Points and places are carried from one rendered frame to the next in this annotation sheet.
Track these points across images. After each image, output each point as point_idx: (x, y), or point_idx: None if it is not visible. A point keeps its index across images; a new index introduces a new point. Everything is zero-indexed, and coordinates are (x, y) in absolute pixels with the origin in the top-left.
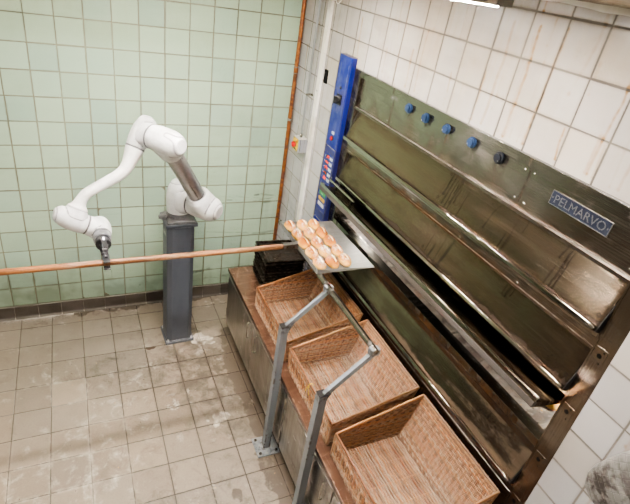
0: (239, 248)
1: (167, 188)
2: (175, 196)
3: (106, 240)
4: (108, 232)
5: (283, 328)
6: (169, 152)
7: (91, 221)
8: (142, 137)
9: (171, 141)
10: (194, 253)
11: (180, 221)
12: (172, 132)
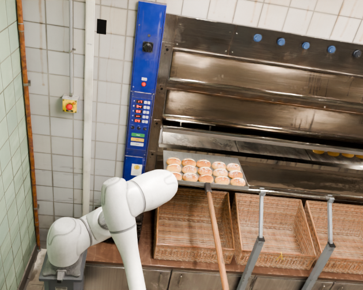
0: (215, 221)
1: (59, 244)
2: (78, 243)
3: None
4: None
5: (264, 240)
6: (173, 195)
7: None
8: (143, 206)
9: (174, 183)
10: (222, 257)
11: (80, 261)
12: (165, 173)
